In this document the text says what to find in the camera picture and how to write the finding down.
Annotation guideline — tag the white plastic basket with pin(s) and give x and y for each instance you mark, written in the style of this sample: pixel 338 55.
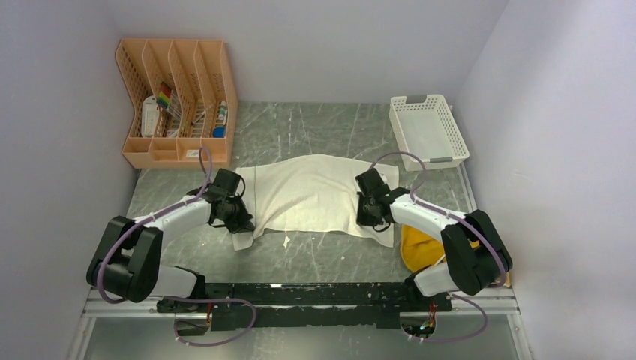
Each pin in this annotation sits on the white plastic basket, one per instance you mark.
pixel 426 131

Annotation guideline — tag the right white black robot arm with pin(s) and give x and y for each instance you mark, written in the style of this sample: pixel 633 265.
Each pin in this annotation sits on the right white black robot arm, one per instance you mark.
pixel 475 256

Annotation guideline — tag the blue capped white bottle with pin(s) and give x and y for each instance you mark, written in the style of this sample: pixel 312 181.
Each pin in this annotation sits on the blue capped white bottle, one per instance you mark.
pixel 220 124

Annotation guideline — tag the cream white towel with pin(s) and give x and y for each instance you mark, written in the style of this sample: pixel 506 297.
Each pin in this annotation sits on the cream white towel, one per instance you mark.
pixel 312 193

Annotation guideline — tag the orange plastic file organizer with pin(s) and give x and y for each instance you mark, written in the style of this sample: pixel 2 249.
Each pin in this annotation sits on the orange plastic file organizer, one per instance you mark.
pixel 200 75

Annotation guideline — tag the yellow brown towel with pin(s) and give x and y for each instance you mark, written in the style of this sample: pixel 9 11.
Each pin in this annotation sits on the yellow brown towel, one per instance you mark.
pixel 419 250

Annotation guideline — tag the white remote control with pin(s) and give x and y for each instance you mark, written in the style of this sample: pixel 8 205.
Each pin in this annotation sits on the white remote control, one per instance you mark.
pixel 150 116

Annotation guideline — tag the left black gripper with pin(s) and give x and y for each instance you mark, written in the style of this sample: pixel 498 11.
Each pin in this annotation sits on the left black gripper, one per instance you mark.
pixel 244 223

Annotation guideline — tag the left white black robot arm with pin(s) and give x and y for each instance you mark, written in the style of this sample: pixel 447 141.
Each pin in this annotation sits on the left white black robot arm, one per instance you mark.
pixel 126 265

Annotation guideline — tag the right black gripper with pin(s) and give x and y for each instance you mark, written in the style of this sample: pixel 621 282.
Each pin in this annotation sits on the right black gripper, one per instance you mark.
pixel 363 220

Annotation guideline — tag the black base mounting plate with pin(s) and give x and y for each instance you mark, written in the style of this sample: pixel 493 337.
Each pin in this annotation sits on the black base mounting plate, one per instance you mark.
pixel 380 304

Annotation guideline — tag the rainbow coloured item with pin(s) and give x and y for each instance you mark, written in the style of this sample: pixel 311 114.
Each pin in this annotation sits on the rainbow coloured item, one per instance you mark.
pixel 163 97

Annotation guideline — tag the aluminium frame rail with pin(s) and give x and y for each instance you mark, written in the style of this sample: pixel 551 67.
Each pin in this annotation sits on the aluminium frame rail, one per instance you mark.
pixel 485 326

